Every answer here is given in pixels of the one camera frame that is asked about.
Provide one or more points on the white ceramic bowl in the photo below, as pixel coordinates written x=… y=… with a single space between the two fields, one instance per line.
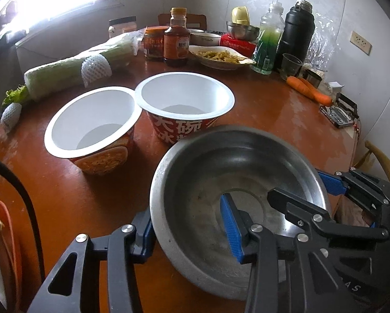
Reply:
x=206 y=39

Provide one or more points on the red tissue box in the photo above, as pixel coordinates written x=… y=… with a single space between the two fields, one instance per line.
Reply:
x=237 y=43

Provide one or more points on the small white box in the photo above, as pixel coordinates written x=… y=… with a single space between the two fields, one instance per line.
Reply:
x=336 y=87

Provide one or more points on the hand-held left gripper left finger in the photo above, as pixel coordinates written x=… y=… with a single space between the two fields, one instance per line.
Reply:
x=144 y=238

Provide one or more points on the brown sauce bottle orange cap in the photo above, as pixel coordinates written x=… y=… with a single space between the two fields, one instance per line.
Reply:
x=177 y=42

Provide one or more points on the orange plastic plate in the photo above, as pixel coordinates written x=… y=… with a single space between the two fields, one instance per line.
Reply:
x=7 y=228

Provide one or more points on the white dish with food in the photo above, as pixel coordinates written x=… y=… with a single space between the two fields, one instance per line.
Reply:
x=221 y=57

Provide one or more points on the paper bowl with red print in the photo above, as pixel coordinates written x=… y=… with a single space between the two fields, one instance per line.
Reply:
x=182 y=94

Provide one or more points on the red sauce jar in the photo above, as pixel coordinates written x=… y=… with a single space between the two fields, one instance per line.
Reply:
x=155 y=44

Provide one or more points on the green lettuce leaves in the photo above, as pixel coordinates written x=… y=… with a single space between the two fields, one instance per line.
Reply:
x=15 y=94

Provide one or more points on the wrapped napa cabbage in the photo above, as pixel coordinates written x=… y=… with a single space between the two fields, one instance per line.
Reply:
x=58 y=71

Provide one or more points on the fruit in white foam net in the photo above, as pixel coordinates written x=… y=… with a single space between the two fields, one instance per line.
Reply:
x=95 y=68
x=12 y=114

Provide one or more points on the small steel cup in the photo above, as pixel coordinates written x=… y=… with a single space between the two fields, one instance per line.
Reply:
x=313 y=78

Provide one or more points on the black thermos flask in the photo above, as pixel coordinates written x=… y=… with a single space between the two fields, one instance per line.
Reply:
x=295 y=36

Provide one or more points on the clear bottle with green liquid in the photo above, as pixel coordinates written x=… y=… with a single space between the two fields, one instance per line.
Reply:
x=266 y=45

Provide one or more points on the wooden chair with cut-out back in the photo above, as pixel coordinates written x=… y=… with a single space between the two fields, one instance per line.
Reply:
x=195 y=20

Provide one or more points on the curved wooden chair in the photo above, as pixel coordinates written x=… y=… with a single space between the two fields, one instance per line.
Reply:
x=385 y=163

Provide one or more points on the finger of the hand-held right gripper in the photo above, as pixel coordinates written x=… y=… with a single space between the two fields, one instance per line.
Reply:
x=292 y=207
x=333 y=184

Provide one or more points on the large steel bowl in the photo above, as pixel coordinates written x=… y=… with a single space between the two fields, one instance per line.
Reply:
x=195 y=182

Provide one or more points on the clear plastic bag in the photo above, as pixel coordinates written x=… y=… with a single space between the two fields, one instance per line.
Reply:
x=325 y=39

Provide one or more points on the paper bowl with noodle picture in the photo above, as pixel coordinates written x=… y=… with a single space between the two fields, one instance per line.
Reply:
x=84 y=120

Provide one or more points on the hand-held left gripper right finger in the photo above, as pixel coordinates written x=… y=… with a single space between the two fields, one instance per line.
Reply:
x=230 y=225

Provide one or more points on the clear plastic cup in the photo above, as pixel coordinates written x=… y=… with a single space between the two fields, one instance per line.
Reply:
x=292 y=67

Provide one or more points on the yellow cup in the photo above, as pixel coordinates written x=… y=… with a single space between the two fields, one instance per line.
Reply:
x=240 y=14

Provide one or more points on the wall power outlet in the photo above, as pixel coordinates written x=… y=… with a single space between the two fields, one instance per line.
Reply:
x=361 y=42

